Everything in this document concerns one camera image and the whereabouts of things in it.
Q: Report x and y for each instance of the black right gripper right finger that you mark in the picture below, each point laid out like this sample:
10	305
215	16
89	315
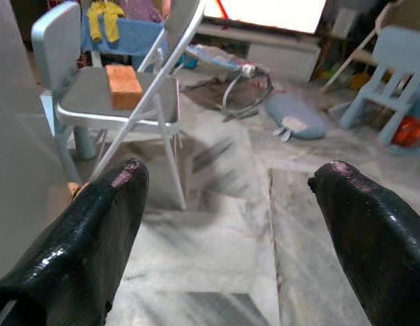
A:
376	254

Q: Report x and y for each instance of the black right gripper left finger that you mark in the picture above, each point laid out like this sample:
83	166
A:
77	244

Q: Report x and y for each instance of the grey mini fridge door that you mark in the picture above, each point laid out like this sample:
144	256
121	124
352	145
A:
19	136

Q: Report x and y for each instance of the orange brick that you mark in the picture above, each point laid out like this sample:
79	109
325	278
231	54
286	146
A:
123	86
75	189

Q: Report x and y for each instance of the orange toy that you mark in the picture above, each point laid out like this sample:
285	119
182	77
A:
408	130

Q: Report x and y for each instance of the grey folding chair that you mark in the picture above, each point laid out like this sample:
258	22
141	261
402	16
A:
91	88

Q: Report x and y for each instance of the blue oval floor cushion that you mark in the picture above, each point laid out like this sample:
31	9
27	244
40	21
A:
298	117

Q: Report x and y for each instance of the light blue child chair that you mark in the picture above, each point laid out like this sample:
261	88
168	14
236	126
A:
55	44
398	51

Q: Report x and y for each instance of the blue table cloth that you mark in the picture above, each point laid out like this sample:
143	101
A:
138	35

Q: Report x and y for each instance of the white low cabinet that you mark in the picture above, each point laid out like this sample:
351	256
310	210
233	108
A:
281	56

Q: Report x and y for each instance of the yellow garment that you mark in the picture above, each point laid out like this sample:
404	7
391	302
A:
102	20

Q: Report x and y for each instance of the grey baby bouncer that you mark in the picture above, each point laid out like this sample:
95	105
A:
223	62

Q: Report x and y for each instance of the purple patterned cloth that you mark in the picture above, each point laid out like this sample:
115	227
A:
142	10

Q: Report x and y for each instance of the bright white panel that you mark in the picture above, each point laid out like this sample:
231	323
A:
270	12

